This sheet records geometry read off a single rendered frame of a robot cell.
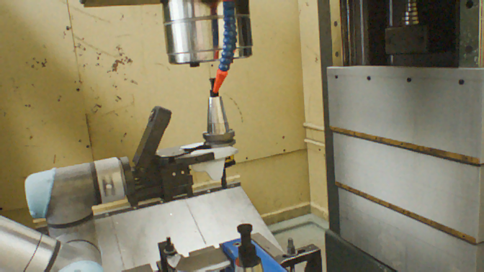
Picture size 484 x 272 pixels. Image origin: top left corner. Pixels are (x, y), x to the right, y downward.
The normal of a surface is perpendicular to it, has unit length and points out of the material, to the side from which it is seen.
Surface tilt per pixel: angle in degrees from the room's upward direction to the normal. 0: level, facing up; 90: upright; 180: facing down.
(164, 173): 90
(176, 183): 90
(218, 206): 24
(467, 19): 90
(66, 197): 90
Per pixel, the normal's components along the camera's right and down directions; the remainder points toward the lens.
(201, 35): -0.05, 0.22
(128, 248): 0.09, -0.80
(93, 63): 0.41, 0.15
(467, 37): -0.91, 0.17
